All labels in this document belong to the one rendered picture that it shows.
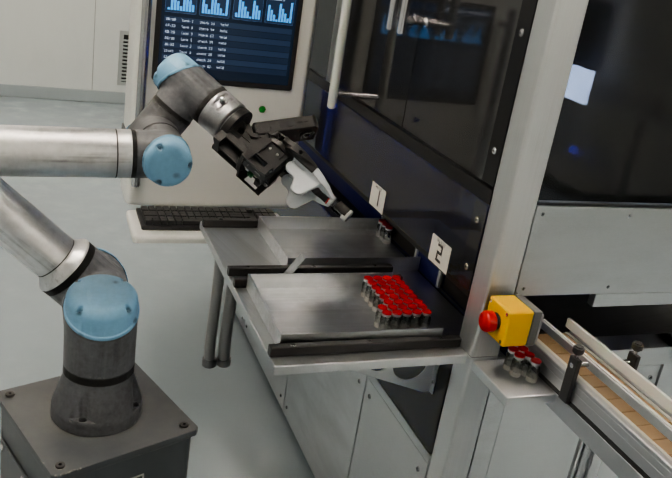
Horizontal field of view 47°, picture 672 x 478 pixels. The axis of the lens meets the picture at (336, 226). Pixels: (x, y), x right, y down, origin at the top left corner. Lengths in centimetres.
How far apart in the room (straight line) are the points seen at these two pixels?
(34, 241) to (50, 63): 548
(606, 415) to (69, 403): 90
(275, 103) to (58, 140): 118
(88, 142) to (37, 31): 558
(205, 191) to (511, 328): 116
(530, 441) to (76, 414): 96
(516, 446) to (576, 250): 46
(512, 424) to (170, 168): 93
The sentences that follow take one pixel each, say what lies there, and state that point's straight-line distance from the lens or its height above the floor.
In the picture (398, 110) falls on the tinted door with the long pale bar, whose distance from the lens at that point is 189.
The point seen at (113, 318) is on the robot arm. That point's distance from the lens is 129.
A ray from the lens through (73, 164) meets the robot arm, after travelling 121.
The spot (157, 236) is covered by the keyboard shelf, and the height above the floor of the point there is 80.
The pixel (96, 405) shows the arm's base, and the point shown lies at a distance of 136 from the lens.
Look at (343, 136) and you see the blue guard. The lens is 218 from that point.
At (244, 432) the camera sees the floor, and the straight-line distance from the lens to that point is 276.
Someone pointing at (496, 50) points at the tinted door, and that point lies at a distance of 155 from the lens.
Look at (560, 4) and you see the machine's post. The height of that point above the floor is 156.
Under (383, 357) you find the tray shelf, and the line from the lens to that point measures 151.
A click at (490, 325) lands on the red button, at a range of 146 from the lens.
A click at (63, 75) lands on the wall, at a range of 685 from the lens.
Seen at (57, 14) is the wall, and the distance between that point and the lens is 676.
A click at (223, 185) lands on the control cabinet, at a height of 87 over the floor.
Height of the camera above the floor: 162
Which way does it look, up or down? 20 degrees down
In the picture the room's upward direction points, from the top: 9 degrees clockwise
